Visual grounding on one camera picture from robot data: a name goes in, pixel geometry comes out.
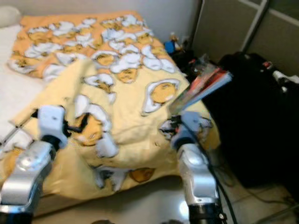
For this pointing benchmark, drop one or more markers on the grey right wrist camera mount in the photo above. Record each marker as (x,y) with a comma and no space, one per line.
(189,126)

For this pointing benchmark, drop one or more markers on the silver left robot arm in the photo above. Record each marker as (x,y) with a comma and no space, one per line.
(28,172)

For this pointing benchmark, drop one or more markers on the dark book red cover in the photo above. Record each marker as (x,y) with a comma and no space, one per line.
(203,84)

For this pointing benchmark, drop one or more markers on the grey bed frame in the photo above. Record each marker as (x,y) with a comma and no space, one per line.
(60,201)

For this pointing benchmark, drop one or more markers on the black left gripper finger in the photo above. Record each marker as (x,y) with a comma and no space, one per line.
(84,125)

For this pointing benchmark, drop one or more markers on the white plastic item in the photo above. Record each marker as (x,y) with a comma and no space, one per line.
(287,80)

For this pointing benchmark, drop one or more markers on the black bag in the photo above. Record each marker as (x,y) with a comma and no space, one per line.
(257,126)

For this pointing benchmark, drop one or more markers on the orange yellow cartoon blanket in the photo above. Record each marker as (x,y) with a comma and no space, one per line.
(135,126)

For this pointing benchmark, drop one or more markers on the small blue object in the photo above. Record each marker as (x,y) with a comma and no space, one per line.
(170,45)

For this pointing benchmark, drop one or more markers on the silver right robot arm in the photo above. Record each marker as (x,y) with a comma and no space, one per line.
(196,177)

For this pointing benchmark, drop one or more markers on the white mattress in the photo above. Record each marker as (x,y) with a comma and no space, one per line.
(11,79)

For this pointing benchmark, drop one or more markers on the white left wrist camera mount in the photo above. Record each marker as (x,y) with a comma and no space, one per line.
(52,123)

